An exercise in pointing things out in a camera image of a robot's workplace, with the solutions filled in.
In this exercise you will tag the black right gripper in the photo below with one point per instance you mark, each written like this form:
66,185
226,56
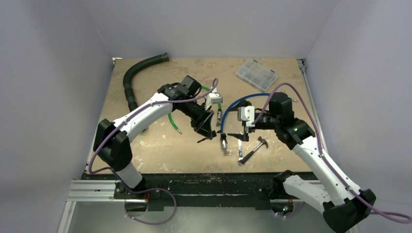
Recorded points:
246,129

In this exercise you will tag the orange black padlock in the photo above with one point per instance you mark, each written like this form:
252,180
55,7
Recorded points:
205,139

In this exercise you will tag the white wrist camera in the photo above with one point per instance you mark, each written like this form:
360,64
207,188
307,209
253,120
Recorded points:
213,98
247,116

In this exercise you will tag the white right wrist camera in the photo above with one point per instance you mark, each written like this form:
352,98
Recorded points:
247,116

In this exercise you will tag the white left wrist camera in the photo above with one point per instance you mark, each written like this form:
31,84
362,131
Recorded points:
213,98

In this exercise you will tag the blue cable lock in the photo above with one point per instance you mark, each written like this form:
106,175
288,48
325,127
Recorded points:
231,106

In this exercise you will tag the clear plastic screw box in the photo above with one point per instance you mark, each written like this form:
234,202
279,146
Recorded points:
256,75

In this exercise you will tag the silver open-end wrench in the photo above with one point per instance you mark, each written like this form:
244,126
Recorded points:
240,152

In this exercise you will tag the green cable lock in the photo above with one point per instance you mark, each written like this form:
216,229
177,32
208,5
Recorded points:
218,121

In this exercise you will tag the small black handle hammer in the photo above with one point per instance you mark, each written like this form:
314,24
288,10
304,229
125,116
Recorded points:
243,160

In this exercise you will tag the aluminium frame rail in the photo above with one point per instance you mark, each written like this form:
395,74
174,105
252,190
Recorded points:
91,208

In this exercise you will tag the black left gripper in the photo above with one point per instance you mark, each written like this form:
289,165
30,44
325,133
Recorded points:
202,124

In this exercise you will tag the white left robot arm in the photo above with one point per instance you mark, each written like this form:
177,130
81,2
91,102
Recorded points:
113,138

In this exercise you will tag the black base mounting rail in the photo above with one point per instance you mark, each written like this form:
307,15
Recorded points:
245,189

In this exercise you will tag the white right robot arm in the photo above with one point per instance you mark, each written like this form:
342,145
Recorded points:
342,203

